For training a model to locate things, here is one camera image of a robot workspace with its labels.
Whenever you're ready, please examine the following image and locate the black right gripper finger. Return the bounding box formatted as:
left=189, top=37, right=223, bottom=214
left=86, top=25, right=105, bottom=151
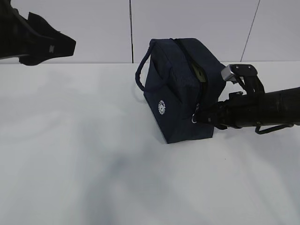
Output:
left=194, top=106, right=226, bottom=124

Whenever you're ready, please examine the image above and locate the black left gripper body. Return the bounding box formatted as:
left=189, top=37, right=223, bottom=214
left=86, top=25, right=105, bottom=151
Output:
left=0, top=0, right=30, bottom=63

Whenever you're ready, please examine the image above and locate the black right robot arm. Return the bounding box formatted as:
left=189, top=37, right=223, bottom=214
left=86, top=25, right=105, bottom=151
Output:
left=193, top=87, right=300, bottom=134

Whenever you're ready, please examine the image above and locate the dark navy lunch bag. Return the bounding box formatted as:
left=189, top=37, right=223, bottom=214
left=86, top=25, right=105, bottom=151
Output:
left=135, top=38, right=225, bottom=144

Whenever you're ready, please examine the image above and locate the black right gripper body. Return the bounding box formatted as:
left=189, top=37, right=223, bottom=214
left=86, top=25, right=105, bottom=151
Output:
left=217, top=91, right=243, bottom=129

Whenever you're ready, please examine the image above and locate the glass container with green lid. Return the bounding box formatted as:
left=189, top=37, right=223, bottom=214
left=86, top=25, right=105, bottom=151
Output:
left=191, top=62, right=208, bottom=83

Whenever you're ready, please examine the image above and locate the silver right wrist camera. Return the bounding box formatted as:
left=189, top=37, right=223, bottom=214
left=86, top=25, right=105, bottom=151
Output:
left=221, top=64, right=258, bottom=83

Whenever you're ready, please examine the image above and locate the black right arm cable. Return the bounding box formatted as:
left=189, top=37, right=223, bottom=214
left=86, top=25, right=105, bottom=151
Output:
left=255, top=123, right=295, bottom=135

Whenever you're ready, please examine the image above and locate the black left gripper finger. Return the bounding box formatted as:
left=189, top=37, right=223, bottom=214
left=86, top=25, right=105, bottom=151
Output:
left=19, top=12, right=76, bottom=66

